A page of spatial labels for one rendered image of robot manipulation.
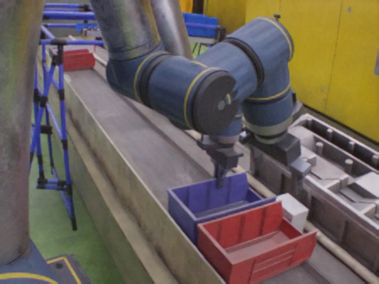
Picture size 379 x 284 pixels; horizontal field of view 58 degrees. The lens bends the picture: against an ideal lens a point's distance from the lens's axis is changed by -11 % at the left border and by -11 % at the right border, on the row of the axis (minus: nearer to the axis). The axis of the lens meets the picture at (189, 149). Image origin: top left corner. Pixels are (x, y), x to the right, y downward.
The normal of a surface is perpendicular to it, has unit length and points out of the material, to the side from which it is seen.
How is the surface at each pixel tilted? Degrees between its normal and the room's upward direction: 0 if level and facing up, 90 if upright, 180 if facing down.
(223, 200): 88
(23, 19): 95
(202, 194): 88
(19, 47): 95
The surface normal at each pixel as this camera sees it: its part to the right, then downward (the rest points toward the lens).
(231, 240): 0.47, 0.39
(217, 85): 0.63, 0.28
